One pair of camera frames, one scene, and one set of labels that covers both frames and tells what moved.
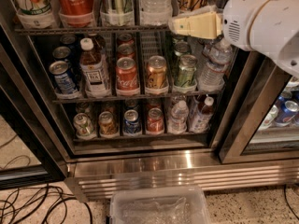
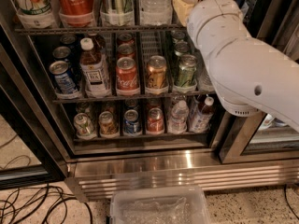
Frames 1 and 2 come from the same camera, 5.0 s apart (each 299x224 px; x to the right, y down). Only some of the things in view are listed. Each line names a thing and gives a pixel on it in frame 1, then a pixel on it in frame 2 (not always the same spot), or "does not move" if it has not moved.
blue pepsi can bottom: [132, 124] does not move
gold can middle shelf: [156, 76] does not move
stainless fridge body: [122, 105] does not move
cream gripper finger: [206, 25] to [182, 5]
